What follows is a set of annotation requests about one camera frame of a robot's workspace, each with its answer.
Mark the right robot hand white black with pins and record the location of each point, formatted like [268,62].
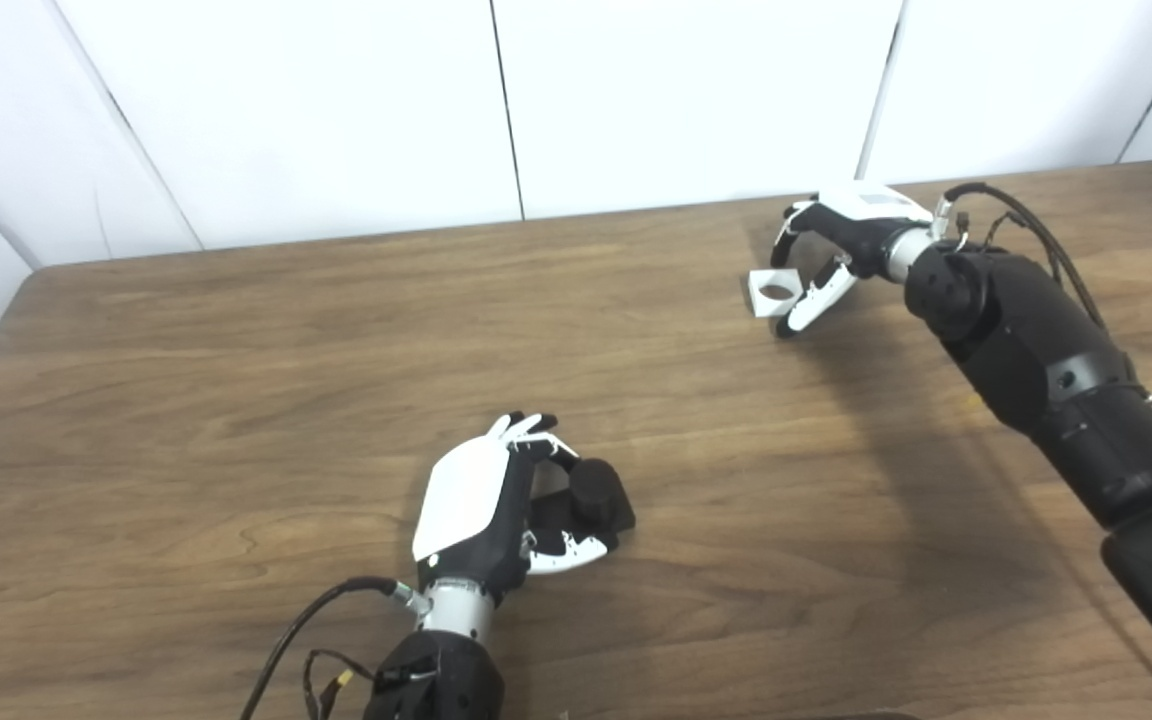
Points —
[866,225]

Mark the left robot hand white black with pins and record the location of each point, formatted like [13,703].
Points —
[466,495]

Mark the white square piece with hole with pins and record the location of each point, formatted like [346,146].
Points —
[758,284]

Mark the black peg with base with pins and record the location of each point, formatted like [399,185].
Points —
[596,490]

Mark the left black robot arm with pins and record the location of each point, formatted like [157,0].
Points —
[436,680]

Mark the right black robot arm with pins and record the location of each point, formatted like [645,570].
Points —
[1036,340]

